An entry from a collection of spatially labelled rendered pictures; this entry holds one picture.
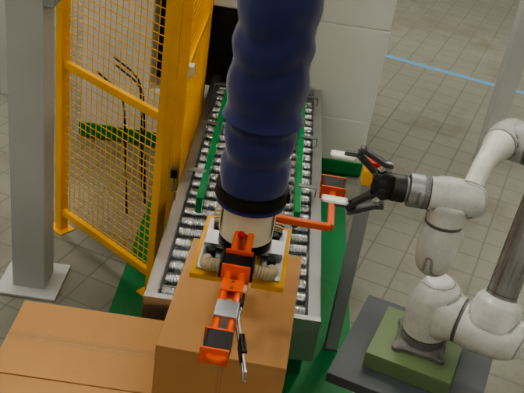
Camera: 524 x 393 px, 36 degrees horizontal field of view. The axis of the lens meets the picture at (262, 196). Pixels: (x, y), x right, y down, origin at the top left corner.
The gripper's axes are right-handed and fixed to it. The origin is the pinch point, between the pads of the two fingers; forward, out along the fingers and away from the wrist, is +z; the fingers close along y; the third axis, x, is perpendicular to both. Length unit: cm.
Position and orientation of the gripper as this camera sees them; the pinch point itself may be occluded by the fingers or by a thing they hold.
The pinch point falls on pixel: (330, 176)
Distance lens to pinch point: 216.3
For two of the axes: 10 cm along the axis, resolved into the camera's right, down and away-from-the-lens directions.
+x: 1.0, -5.0, 8.6
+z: -9.9, -1.7, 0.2
